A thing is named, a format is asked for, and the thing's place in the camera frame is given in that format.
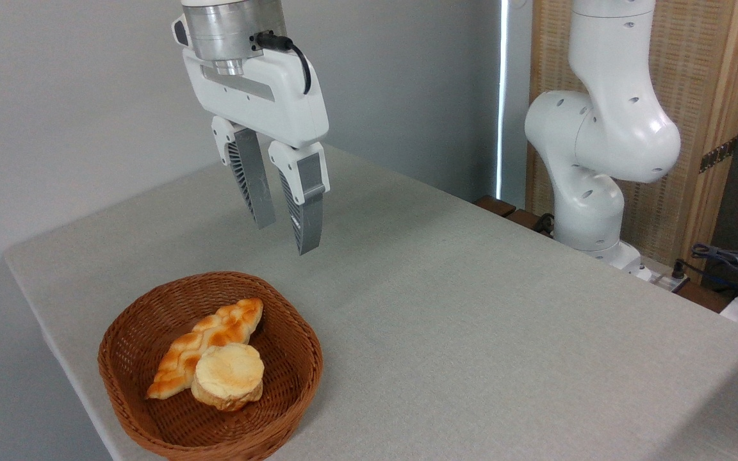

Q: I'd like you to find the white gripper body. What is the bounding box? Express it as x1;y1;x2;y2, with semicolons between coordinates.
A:
172;16;331;150

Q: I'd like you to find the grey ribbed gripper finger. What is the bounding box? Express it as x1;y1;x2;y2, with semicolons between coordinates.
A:
268;140;331;256
210;116;277;230

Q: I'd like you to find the round pale bread bun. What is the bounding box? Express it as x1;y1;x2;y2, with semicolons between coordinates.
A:
190;343;266;412

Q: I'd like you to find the braided golden bread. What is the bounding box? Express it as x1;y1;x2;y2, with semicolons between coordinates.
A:
146;297;265;401

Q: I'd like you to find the brown wicker basket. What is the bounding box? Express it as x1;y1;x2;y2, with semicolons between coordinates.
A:
97;271;324;461

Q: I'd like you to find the dark brown wooden bench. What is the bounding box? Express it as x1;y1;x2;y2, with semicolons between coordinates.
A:
473;195;555;239

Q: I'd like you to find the white power strip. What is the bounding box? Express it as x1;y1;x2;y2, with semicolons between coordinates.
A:
637;256;691;293

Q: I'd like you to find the metal screen hinge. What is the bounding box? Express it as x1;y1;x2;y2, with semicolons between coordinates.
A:
698;136;738;174

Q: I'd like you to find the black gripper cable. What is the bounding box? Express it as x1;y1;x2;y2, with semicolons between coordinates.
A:
250;30;313;95

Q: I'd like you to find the black cable bundle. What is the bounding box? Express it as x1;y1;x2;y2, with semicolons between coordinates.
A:
672;242;738;302

